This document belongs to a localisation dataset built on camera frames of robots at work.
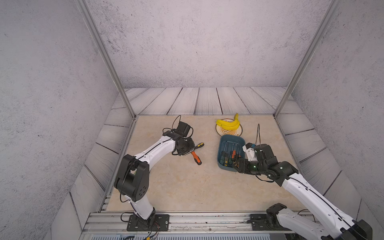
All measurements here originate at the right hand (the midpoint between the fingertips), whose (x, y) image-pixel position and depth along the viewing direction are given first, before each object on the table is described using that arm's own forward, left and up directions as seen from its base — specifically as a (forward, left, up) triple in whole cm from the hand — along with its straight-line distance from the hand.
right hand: (236, 166), depth 76 cm
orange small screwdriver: (+14, -3, -12) cm, 18 cm away
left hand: (+12, +21, -4) cm, 24 cm away
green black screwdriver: (+12, 0, -12) cm, 17 cm away
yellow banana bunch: (+36, -2, -10) cm, 38 cm away
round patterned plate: (+35, +3, -15) cm, 38 cm away
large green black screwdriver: (+11, +5, -12) cm, 17 cm away
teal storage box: (+20, -2, -14) cm, 25 cm away
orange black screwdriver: (+7, +21, -4) cm, 22 cm away
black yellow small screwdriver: (+22, +19, -13) cm, 32 cm away
